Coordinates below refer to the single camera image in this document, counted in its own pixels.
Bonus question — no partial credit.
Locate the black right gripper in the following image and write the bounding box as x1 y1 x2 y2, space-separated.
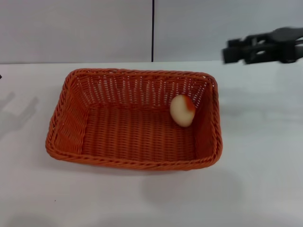
221 26 303 65

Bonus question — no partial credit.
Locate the round toy bread bun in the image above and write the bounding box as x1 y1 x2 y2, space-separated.
169 94 196 128

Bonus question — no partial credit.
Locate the orange woven plastic basket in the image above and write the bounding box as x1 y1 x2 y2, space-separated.
45 68 224 171

